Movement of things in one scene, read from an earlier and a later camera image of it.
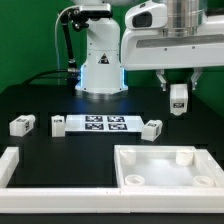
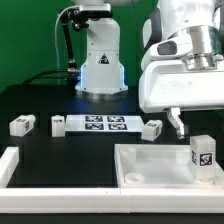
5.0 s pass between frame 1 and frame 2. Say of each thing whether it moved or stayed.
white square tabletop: stayed
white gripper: moved
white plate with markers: stayed
